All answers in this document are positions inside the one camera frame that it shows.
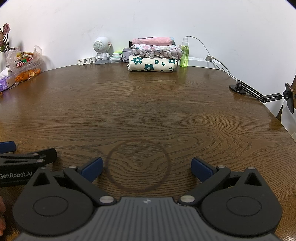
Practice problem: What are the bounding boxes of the green spray bottle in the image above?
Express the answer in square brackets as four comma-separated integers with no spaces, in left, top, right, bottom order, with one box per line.
[180,37,190,68]

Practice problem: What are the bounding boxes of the clear plastic snack bag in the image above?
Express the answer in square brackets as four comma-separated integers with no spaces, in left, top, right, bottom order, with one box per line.
[6,45,43,73]

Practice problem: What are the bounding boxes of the green white small boxes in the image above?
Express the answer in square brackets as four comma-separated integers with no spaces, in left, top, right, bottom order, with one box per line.
[108,51,123,63]

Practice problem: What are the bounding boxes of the grey tin box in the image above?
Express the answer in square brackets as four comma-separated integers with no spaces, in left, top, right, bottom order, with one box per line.
[122,47,133,63]

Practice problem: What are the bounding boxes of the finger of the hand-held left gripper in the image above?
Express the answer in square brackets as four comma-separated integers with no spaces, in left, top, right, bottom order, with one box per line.
[0,148,57,168]
[0,141,17,154]

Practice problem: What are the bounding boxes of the person's left hand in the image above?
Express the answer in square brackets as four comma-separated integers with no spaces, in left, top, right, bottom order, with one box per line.
[0,196,6,237]

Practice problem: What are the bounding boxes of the cream teal flower garment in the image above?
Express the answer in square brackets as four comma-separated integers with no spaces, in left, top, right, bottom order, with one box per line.
[126,55,178,72]

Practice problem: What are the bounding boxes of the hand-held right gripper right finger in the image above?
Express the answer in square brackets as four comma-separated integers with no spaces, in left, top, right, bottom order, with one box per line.
[178,157,270,206]

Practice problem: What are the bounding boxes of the white astronaut speaker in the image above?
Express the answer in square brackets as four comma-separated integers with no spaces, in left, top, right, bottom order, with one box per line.
[93,36,112,65]

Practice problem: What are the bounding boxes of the clear box of orange snacks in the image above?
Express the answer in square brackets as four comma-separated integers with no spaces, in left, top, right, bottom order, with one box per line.
[13,62,44,84]

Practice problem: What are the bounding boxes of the purple tissue pack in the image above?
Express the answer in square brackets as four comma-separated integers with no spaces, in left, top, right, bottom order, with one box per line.
[0,69,16,91]

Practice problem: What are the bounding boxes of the white power strip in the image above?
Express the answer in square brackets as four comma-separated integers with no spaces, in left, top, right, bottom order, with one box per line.
[188,57,229,71]

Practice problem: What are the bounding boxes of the pink artificial flowers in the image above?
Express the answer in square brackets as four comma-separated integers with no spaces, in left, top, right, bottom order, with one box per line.
[0,23,11,53]

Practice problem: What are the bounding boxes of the pink folded garment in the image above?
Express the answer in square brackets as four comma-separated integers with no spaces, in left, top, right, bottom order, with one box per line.
[132,36,176,47]

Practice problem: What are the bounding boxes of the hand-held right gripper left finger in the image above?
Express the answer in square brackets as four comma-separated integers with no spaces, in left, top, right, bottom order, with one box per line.
[26,157,117,206]

